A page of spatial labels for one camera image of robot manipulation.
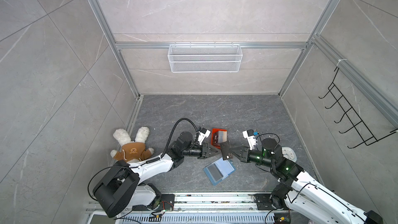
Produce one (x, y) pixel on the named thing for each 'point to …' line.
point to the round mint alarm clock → (288, 153)
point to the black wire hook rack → (359, 127)
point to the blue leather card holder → (226, 167)
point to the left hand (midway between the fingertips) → (220, 151)
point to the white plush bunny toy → (132, 151)
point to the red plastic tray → (218, 136)
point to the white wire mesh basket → (204, 58)
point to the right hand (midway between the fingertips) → (230, 150)
